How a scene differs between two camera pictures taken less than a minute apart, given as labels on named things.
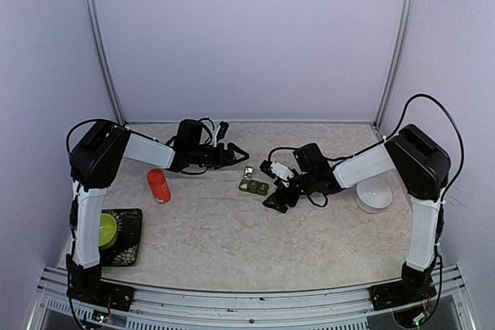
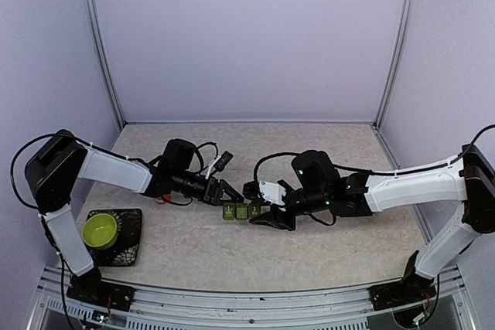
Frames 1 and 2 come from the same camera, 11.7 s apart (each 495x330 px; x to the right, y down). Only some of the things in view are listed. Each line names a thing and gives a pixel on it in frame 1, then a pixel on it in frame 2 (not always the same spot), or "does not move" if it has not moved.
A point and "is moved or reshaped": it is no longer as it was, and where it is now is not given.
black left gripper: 223,162 -> 213,192
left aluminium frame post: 92,19 does not move
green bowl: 108,231 does not move
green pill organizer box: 252,185 is moved or reshaped
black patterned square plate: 126,250 does not move
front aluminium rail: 159,307 does not move
